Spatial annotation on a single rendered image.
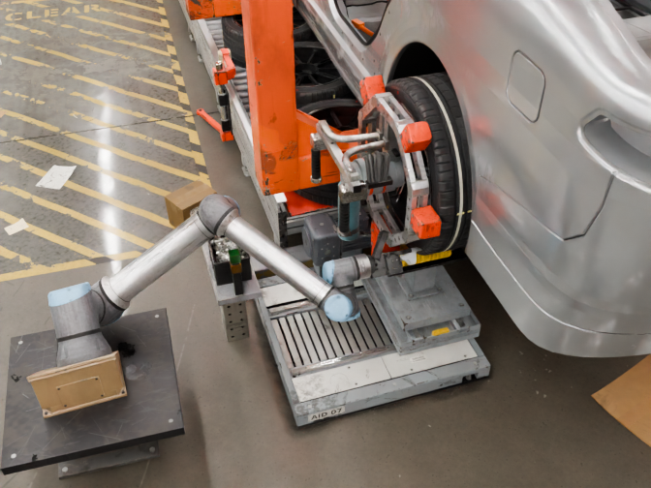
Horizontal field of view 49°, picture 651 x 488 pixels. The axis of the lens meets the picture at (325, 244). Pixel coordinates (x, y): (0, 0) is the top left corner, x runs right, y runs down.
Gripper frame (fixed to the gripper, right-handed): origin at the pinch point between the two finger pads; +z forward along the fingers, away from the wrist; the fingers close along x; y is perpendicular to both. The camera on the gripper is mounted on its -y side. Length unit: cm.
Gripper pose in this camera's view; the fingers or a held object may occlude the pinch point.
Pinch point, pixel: (418, 248)
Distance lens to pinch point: 268.8
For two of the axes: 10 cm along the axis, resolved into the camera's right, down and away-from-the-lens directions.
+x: 2.1, -1.0, -9.7
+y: 2.2, 9.7, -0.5
